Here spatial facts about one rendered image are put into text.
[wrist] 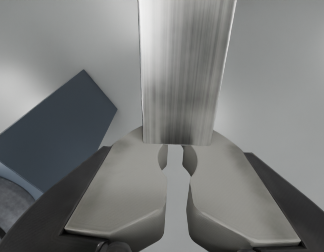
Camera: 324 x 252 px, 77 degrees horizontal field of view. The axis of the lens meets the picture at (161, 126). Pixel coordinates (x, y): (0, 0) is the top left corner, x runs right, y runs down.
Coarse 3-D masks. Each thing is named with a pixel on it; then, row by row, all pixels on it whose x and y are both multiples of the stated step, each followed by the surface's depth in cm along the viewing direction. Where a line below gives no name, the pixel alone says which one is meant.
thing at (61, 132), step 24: (48, 96) 72; (72, 96) 78; (96, 96) 93; (24, 120) 56; (48, 120) 63; (72, 120) 72; (96, 120) 85; (0, 144) 48; (24, 144) 53; (48, 144) 59; (72, 144) 67; (96, 144) 78; (0, 168) 47; (24, 168) 50; (48, 168) 55; (72, 168) 62
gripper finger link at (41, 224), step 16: (96, 160) 8; (64, 176) 7; (80, 176) 7; (48, 192) 6; (64, 192) 6; (80, 192) 6; (32, 208) 6; (48, 208) 6; (64, 208) 6; (16, 224) 5; (32, 224) 5; (48, 224) 5; (64, 224) 5; (16, 240) 5; (32, 240) 5; (48, 240) 5; (64, 240) 5; (80, 240) 5; (96, 240) 5
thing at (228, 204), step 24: (216, 144) 9; (192, 168) 9; (216, 168) 8; (240, 168) 8; (192, 192) 7; (216, 192) 7; (240, 192) 7; (264, 192) 7; (192, 216) 6; (216, 216) 6; (240, 216) 6; (264, 216) 6; (216, 240) 6; (240, 240) 5; (264, 240) 5; (288, 240) 5
